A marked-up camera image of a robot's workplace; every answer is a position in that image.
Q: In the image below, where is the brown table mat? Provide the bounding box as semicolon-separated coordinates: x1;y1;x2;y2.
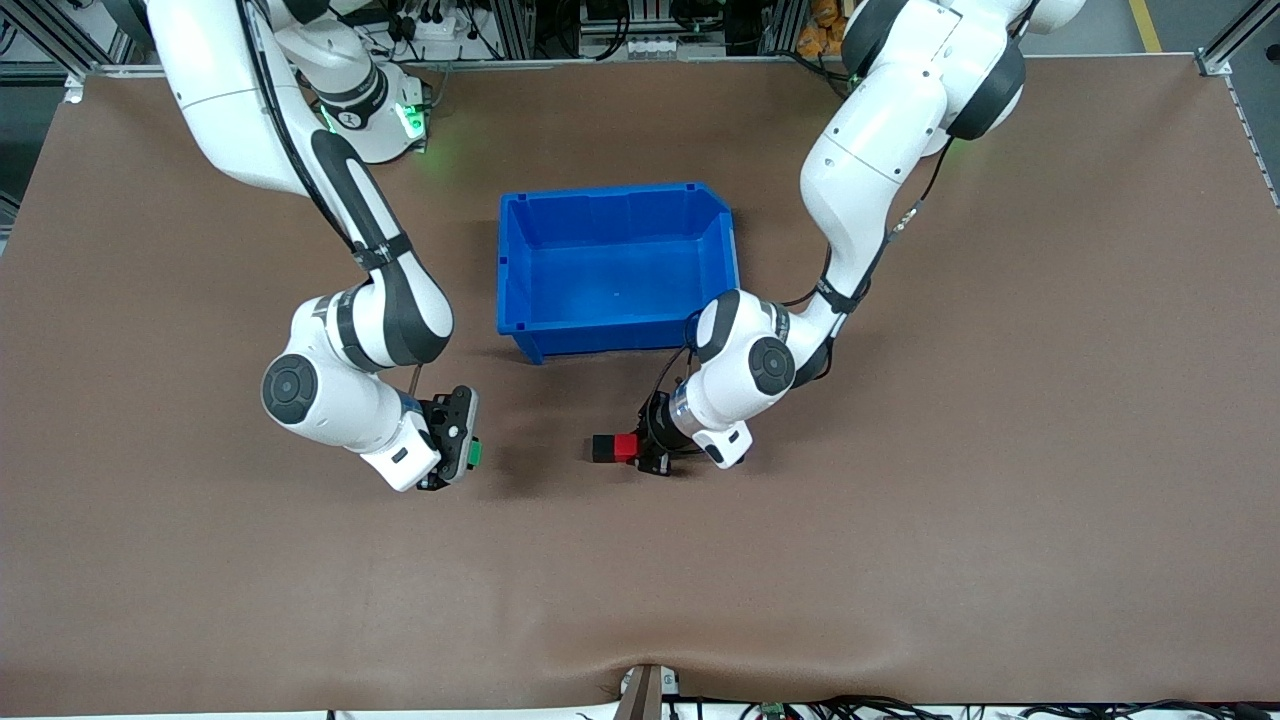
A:
0;55;1280;716

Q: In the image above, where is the blue plastic storage bin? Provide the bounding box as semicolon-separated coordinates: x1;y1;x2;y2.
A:
496;182;741;365

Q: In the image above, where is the white power strip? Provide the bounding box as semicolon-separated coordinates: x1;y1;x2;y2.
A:
385;8;461;43

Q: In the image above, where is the pile of orange packets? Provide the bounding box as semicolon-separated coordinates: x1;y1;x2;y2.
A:
797;0;851;58

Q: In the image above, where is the aluminium corner profile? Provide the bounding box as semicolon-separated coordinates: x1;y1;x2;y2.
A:
1195;0;1280;76

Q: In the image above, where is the black cable bundle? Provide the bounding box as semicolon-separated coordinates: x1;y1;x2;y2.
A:
700;695;1280;720

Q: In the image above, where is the aluminium frame post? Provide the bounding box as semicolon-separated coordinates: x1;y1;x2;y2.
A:
765;0;806;56
495;0;536;59

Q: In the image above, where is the aluminium frame with diagonal braces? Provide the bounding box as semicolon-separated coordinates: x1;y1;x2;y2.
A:
0;0;151;79

